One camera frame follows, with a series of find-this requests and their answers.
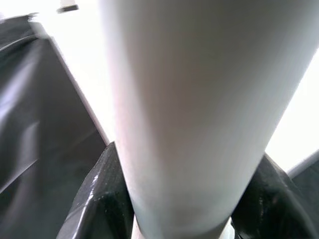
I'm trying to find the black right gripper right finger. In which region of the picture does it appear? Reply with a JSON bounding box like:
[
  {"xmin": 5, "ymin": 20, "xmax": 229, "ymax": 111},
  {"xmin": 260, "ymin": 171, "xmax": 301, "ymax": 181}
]
[{"xmin": 231, "ymin": 153, "xmax": 319, "ymax": 239}]

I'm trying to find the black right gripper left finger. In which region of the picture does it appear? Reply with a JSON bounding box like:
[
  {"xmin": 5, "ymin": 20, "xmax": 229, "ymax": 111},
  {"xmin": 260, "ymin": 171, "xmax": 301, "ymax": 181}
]
[{"xmin": 56, "ymin": 141, "xmax": 137, "ymax": 239}]

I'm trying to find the white plastic table leg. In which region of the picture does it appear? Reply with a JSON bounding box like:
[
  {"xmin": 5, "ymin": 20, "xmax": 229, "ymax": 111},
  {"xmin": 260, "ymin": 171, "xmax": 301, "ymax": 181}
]
[{"xmin": 97, "ymin": 0, "xmax": 319, "ymax": 239}]

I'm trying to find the black tablecloth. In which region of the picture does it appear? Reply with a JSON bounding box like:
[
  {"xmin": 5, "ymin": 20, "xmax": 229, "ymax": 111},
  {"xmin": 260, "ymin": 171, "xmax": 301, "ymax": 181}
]
[{"xmin": 0, "ymin": 13, "xmax": 319, "ymax": 239}]

